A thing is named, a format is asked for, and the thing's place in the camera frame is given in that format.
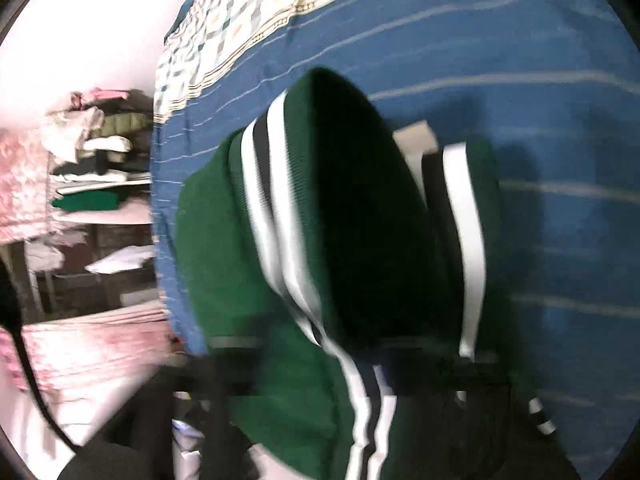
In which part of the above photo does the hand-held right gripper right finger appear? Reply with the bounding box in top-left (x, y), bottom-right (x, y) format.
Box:
top-left (381, 341), bottom-right (581, 480)

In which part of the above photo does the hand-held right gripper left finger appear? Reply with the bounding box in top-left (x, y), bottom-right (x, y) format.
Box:
top-left (172, 335), bottom-right (281, 480)

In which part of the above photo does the green and cream varsity jacket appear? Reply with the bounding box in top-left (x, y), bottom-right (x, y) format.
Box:
top-left (172, 65), bottom-right (581, 480)

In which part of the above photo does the stack of pink folded blankets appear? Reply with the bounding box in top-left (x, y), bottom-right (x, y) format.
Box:
top-left (0, 307), bottom-right (175, 403)

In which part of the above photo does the white cloth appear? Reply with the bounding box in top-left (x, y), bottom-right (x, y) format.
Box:
top-left (84, 244), bottom-right (157, 276)

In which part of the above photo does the pink floral fleece blanket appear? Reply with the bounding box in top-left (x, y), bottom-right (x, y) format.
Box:
top-left (0, 127), bottom-right (153, 246)

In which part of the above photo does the blue striped plaid bed sheet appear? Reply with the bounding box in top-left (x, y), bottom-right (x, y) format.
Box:
top-left (151, 0), bottom-right (637, 480)

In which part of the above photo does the black cable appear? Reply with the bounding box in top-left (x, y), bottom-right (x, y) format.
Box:
top-left (0, 244), bottom-right (85, 455)

